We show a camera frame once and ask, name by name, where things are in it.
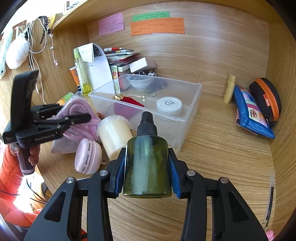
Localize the orange sunscreen tube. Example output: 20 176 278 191
70 66 81 91

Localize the orange sticky note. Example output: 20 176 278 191
129 18 185 36

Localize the white charging cable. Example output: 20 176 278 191
23 17 58 105

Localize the green sticky note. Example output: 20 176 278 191
132 11 170 22

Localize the white folded paper sheet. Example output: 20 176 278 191
78 43 113 91

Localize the person's left hand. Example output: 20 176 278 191
9 143 40 166

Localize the pink cord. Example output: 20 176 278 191
55 97 101 142

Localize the green spray bottle black cap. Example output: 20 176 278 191
123 111 171 198

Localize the black orange zip case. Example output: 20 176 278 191
249 77 281 127

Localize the white round lidded jar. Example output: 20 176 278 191
156 96 183 117

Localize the white drawstring cloth pouch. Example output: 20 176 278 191
50 137 79 154

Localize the clear plastic storage box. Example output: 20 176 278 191
89 74 202 151

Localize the yellow small lotion bottle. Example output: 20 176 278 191
223 74 236 104

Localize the stack of booklets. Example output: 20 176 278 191
104 48 140 72

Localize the white ceramic bowl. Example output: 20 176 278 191
126 74 154 91

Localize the orange jacket left forearm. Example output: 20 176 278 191
1 144 40 227

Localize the blue patchwork zip pouch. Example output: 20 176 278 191
233 85 275 139

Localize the cream candle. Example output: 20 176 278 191
97 115 133 161

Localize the orange label lotion bottle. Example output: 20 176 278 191
57 92 74 106

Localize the pink round compact case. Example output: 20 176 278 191
74 138 102 175

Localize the pink sticky note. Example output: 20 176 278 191
98 13 125 36

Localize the white fluffy item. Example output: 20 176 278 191
6 33 29 69

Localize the fruit sticker sheet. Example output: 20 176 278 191
110 65 120 94

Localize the yellow-green spray bottle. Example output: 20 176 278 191
73 48 92 96

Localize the white small cardboard box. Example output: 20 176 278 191
129 57 157 73

